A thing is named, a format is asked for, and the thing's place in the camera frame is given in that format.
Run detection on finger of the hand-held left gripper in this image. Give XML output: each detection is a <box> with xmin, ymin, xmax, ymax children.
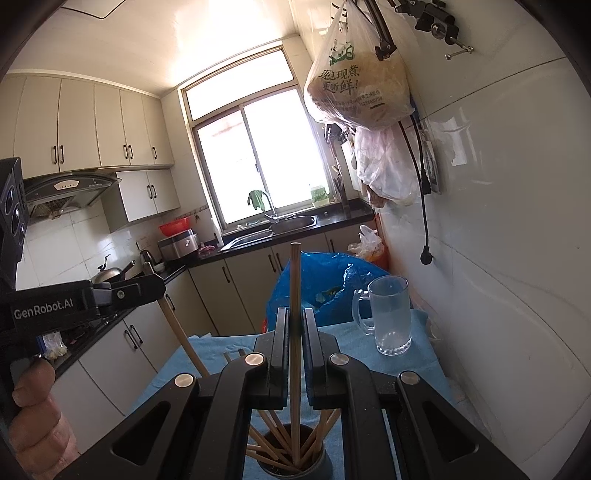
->
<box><xmin>90</xmin><ymin>273</ymin><xmax>167</xmax><ymax>319</ymax></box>

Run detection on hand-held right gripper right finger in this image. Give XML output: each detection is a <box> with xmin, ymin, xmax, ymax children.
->
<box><xmin>302</xmin><ymin>307</ymin><xmax>529</xmax><ymax>480</ymax></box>

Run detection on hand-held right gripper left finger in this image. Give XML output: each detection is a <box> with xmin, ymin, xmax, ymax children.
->
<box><xmin>60</xmin><ymin>307</ymin><xmax>291</xmax><ymax>480</ymax></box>

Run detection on wooden chopstick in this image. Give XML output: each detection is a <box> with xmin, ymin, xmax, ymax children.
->
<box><xmin>142</xmin><ymin>261</ymin><xmax>211</xmax><ymax>377</ymax></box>
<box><xmin>290</xmin><ymin>241</ymin><xmax>302</xmax><ymax>464</ymax></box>

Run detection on bunch of wooden chopsticks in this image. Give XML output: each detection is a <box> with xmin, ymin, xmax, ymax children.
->
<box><xmin>224</xmin><ymin>350</ymin><xmax>342</xmax><ymax>476</ymax></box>

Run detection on dark grey utensil holder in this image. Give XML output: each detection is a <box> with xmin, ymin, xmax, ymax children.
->
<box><xmin>256</xmin><ymin>422</ymin><xmax>334</xmax><ymax>480</ymax></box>

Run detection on person's left hand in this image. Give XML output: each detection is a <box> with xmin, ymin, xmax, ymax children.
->
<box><xmin>9</xmin><ymin>357</ymin><xmax>79</xmax><ymax>480</ymax></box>

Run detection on black wok with lid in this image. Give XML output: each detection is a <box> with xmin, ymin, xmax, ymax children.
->
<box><xmin>91</xmin><ymin>254</ymin><xmax>137</xmax><ymax>284</ymax></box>

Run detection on blue towel table cover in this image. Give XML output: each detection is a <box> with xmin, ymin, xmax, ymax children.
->
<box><xmin>129</xmin><ymin>308</ymin><xmax>462</xmax><ymax>480</ymax></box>

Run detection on small clear plastic bag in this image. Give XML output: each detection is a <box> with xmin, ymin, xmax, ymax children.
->
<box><xmin>41</xmin><ymin>331</ymin><xmax>69</xmax><ymax>361</ymax></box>

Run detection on steel box appliance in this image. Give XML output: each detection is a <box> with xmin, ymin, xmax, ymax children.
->
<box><xmin>157</xmin><ymin>229</ymin><xmax>200</xmax><ymax>261</ymax></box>

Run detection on beige base cabinets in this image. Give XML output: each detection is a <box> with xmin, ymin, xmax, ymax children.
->
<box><xmin>46</xmin><ymin>228</ymin><xmax>370</xmax><ymax>416</ymax></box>

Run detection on red plastic basin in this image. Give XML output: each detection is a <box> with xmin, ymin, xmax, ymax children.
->
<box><xmin>158</xmin><ymin>217</ymin><xmax>192</xmax><ymax>238</ymax></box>

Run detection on blue plastic bag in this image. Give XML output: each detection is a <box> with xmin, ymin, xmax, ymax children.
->
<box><xmin>264</xmin><ymin>251</ymin><xmax>391</xmax><ymax>334</ymax></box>

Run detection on clear glass mug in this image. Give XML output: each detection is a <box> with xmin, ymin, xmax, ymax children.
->
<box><xmin>352</xmin><ymin>276</ymin><xmax>413</xmax><ymax>356</ymax></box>

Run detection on range hood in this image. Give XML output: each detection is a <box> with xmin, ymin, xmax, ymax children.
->
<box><xmin>23</xmin><ymin>172</ymin><xmax>122</xmax><ymax>220</ymax></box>

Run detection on white plastic bag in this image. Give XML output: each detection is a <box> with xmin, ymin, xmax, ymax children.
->
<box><xmin>347</xmin><ymin>225</ymin><xmax>386</xmax><ymax>266</ymax></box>

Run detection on steel kitchen sink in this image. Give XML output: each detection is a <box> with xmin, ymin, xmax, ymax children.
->
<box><xmin>221</xmin><ymin>215</ymin><xmax>319</xmax><ymax>252</ymax></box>

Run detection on black kitchen countertop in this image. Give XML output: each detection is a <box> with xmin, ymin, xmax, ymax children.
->
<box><xmin>44</xmin><ymin>203</ymin><xmax>376</xmax><ymax>377</ymax></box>

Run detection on metal faucet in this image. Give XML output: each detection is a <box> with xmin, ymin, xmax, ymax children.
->
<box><xmin>259</xmin><ymin>191</ymin><xmax>279</xmax><ymax>222</ymax></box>

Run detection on kitchen window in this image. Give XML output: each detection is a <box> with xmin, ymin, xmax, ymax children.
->
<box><xmin>181</xmin><ymin>44</ymin><xmax>340</xmax><ymax>234</ymax></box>

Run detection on green printed plastic bag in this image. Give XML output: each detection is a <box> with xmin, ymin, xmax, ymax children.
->
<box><xmin>304</xmin><ymin>0</ymin><xmax>416</xmax><ymax>130</ymax></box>

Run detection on black power cable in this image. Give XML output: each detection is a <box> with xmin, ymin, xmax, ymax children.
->
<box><xmin>398</xmin><ymin>117</ymin><xmax>435</xmax><ymax>267</ymax></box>

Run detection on beige wall cabinets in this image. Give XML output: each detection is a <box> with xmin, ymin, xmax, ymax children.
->
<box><xmin>0</xmin><ymin>74</ymin><xmax>181</xmax><ymax>224</ymax></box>

